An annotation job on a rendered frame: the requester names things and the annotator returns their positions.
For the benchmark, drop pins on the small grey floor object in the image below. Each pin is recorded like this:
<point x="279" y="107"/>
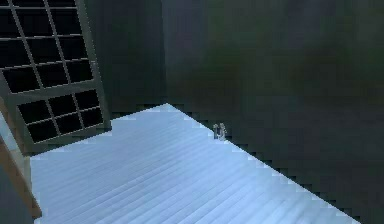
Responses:
<point x="219" y="131"/>

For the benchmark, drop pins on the dark glass paned door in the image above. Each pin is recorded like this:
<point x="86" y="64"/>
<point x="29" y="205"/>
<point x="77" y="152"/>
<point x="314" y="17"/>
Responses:
<point x="53" y="80"/>

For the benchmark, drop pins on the brown wooden furniture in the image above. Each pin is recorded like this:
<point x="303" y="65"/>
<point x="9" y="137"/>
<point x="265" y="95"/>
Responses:
<point x="13" y="173"/>

